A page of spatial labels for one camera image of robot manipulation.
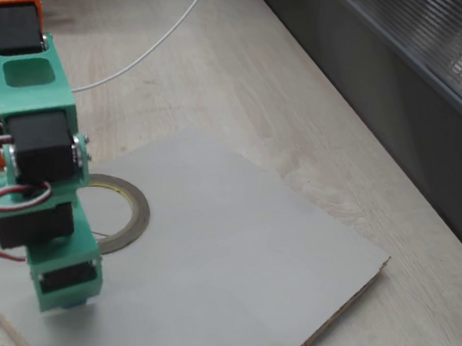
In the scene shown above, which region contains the small blue cube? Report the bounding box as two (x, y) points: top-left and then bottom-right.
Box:
(59, 296), (88, 314)

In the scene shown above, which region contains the grey chipboard panel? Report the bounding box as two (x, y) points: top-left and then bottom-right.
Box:
(0, 103), (405, 346)

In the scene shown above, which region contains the frosted glass desk partition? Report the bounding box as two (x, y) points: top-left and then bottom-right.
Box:
(208, 0), (462, 271)

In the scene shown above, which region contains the grey ring of tape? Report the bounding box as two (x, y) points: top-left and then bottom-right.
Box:
(70, 171), (157, 262)

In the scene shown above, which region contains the white USB cable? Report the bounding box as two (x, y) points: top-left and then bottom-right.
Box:
(69, 0), (218, 110)

